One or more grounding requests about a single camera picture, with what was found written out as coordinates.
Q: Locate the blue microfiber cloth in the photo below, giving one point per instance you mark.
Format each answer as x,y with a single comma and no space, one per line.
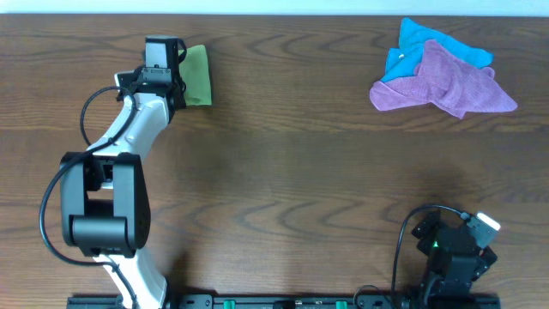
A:
402,60

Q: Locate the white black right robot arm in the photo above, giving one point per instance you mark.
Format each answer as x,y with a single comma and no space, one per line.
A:
456,258

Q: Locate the green microfiber cloth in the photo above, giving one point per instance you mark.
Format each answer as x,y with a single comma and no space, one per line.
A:
195,73

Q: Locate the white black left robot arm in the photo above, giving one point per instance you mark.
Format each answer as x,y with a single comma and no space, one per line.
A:
104,198

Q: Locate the purple microfiber cloth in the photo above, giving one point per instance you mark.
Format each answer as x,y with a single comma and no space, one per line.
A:
447,82

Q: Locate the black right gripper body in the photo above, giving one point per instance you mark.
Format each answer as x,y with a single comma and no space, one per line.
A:
429,225

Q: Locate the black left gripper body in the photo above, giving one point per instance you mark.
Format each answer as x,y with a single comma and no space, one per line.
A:
178,86

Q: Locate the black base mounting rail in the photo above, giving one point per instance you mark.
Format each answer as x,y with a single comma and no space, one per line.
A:
364,301

